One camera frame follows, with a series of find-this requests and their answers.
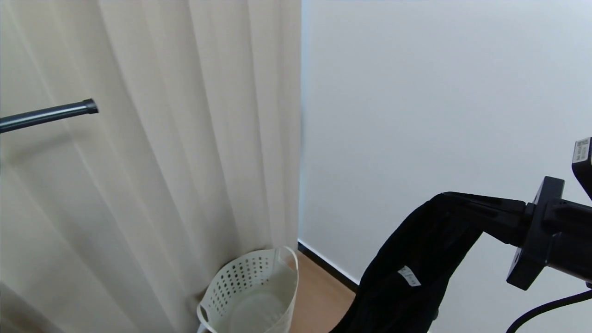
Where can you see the black clothes rack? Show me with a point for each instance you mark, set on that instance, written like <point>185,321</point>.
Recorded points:
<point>46,114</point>

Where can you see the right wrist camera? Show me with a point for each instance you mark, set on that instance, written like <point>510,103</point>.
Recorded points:
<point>583,162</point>

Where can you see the black garment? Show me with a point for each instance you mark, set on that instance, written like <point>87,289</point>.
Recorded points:
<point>407,277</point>

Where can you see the beige curtain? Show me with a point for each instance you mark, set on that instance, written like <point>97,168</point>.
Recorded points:
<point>162,138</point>

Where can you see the white laundry basket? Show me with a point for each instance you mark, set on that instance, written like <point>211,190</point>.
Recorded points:
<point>259,300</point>

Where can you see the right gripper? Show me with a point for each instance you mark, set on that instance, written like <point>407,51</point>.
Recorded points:
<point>541,240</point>

